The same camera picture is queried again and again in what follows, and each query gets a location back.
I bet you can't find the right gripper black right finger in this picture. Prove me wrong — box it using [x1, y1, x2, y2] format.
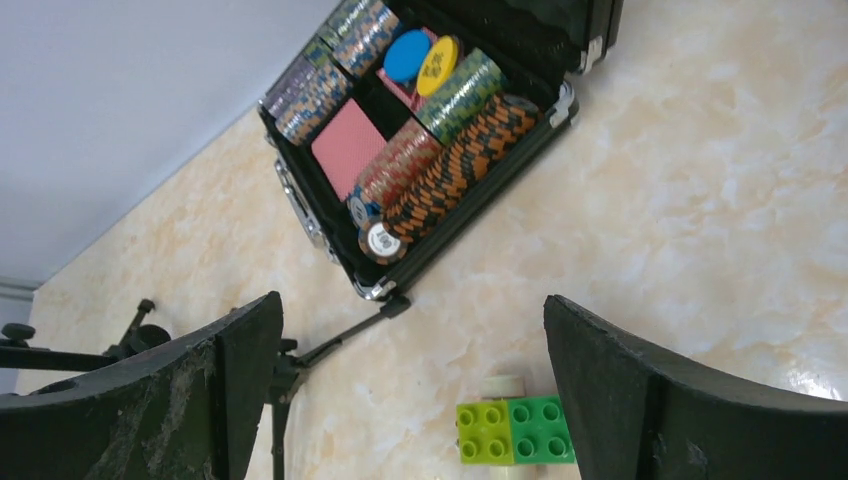
[544, 295, 847, 479]

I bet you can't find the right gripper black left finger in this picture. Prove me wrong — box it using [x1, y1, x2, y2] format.
[1, 291, 283, 479]

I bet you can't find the yellow round dealer chip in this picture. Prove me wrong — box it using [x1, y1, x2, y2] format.
[415, 35, 461, 97]

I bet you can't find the orange black chip stack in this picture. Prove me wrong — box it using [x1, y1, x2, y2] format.
[358, 92, 542, 265]

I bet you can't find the black poker chip case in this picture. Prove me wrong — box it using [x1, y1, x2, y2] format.
[258, 1, 622, 301]

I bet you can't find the red playing card deck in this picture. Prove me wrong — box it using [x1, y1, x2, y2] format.
[311, 100, 387, 200]

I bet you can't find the black tripod mic stand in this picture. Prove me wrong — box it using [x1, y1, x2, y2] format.
[265, 295, 411, 480]

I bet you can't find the blue round dealer chip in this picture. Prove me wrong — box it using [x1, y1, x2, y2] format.
[383, 29, 432, 84]

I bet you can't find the lime green toy brick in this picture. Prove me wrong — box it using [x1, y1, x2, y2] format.
[456, 400, 515, 465]

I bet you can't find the purple chip stack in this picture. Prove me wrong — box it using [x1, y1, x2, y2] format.
[261, 56, 316, 118]

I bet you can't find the green chip stack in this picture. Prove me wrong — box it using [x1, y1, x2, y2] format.
[415, 48, 508, 145]

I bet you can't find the red white chip stack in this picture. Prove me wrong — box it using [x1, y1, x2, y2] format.
[346, 118, 443, 228]

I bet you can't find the blue tan chip stack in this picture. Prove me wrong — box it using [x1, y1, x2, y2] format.
[276, 1, 401, 145]

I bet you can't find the shock mount tripod stand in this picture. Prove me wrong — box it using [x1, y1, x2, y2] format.
[1, 298, 172, 373]

